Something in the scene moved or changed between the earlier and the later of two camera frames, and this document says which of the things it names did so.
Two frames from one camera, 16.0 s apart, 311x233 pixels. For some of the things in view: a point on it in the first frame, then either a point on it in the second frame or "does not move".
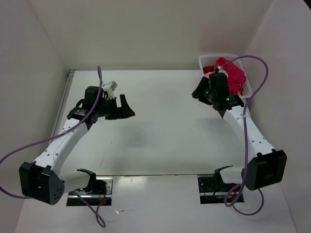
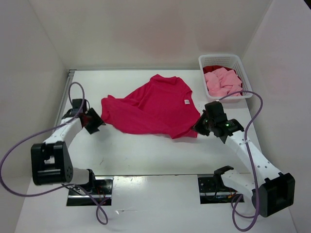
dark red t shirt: (208, 69) does not move
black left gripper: (116, 107) -> (93, 120)
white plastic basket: (205, 60) does not move
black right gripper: (201, 90) -> (201, 124)
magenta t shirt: (236, 77) -> (161, 105)
